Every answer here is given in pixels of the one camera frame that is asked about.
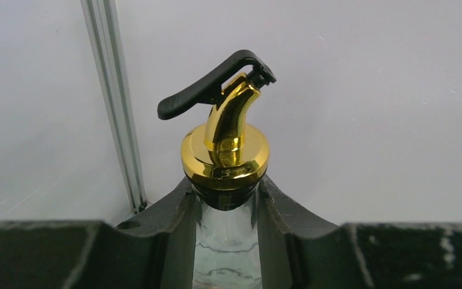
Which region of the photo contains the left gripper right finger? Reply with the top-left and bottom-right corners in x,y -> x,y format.
257,177 -> 462,288

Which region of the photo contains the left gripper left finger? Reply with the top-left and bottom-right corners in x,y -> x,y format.
0,179 -> 197,288

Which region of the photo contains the oil bottle gold spout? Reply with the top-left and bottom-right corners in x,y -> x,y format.
157,49 -> 276,288

